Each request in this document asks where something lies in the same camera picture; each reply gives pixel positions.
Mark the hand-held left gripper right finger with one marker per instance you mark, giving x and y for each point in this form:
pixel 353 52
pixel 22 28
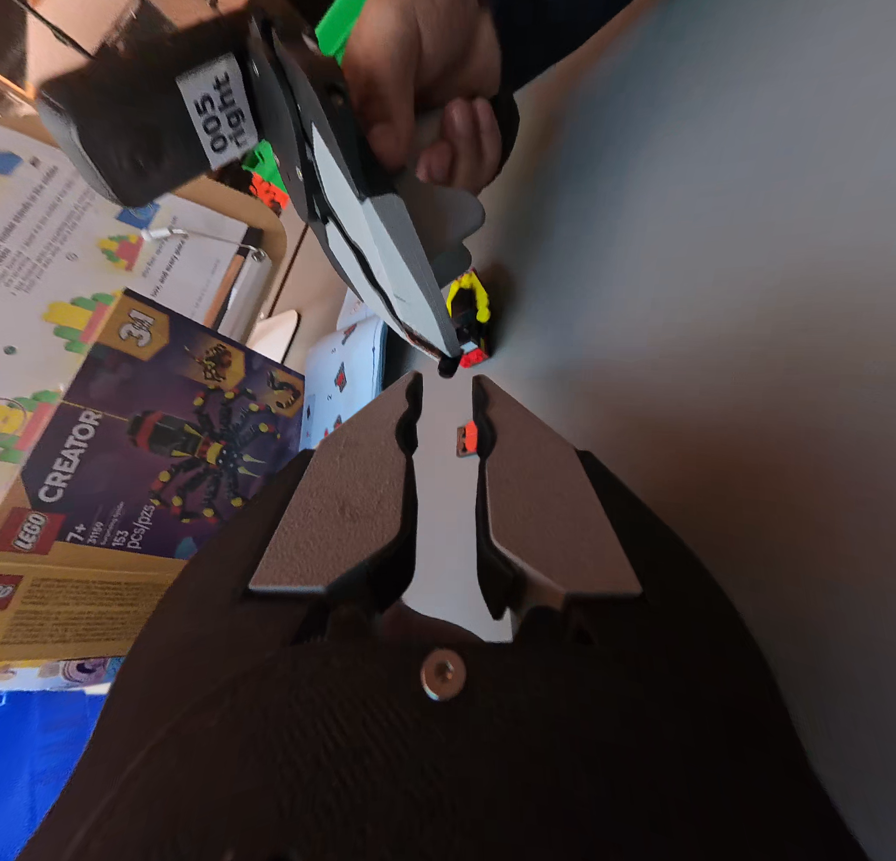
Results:
pixel 553 518

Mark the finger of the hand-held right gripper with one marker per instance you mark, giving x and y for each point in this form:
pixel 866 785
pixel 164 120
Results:
pixel 399 259
pixel 360 280

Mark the person's right forearm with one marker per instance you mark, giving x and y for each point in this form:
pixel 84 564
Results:
pixel 560 13

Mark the silver metal cylinder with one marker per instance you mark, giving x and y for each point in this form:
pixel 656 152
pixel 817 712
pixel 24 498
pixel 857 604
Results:
pixel 245 294

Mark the lego instruction booklet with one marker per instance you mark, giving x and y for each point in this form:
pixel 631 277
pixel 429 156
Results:
pixel 343 378

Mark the purple lego set box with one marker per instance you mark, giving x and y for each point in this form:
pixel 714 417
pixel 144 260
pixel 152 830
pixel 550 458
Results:
pixel 140 455

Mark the blue sheet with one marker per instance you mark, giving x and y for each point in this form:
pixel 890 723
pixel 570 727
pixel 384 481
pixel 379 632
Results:
pixel 42 763

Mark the person's right hand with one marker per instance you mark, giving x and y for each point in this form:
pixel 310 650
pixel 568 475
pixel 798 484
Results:
pixel 420 55

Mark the small red black lego piece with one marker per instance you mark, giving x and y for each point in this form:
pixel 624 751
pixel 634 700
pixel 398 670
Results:
pixel 467 441

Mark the yellow black lego assembly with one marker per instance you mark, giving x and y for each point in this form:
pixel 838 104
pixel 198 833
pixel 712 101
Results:
pixel 467 329

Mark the green lego brick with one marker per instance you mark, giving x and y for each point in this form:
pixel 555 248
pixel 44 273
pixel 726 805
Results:
pixel 260 157

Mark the printed lego picture sheet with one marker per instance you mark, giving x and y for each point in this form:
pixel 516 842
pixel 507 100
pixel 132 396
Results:
pixel 63 244

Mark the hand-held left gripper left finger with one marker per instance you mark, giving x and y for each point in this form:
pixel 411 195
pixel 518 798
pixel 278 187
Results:
pixel 336 511

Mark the red lego brick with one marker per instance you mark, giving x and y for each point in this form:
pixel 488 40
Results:
pixel 269 192

